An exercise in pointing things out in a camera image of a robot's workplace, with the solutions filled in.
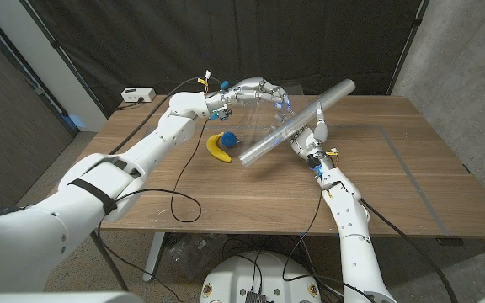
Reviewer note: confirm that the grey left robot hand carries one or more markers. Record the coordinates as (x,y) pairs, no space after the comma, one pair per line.
(246,94)

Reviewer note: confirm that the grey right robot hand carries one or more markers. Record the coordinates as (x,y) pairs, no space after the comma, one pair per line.
(310,145)

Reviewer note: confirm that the cling film roll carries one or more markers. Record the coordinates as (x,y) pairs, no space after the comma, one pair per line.
(301,120)

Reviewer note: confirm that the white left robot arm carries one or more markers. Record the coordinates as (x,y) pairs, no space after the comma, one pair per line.
(99,181)

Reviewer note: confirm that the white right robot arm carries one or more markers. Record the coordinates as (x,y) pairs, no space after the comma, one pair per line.
(352,219)

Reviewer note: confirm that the blue spiky ball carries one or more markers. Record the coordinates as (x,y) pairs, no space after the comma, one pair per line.
(228,139)

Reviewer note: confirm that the yellow toy banana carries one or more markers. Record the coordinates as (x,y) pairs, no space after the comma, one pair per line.
(214,149)

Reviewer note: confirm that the white power strip box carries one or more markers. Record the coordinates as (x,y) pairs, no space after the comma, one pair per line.
(138,94)

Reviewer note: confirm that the black backdrop curtain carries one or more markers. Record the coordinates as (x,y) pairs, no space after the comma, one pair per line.
(141,42)

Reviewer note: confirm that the black backdrop stand pole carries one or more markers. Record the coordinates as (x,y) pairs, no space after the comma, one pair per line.
(406,48)
(63,56)

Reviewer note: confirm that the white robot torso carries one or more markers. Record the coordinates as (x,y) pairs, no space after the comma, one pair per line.
(259,273)

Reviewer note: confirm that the clear plastic bag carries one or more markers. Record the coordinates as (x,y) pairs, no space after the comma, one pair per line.
(194,254)

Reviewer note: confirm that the white table leg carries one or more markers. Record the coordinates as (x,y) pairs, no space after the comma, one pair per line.
(154,256)

